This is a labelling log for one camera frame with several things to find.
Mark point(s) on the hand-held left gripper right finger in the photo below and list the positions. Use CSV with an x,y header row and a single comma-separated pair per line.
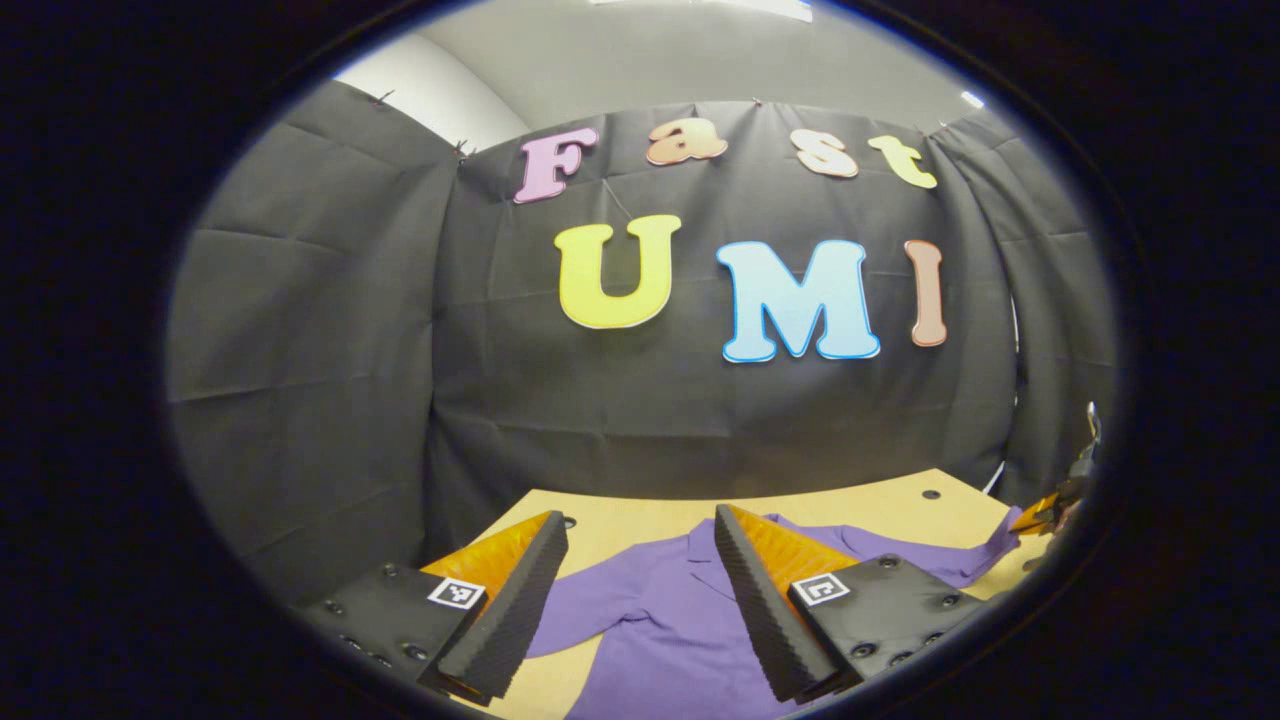
x,y
760,610

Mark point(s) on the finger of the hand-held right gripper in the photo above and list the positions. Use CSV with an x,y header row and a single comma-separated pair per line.
x,y
1035,515

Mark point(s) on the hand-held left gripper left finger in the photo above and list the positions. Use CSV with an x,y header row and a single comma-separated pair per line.
x,y
515,620

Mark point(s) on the purple button shirt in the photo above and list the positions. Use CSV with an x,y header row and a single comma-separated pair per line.
x,y
660,640

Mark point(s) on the black backdrop cloth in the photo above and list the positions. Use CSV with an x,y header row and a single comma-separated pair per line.
x,y
600,420

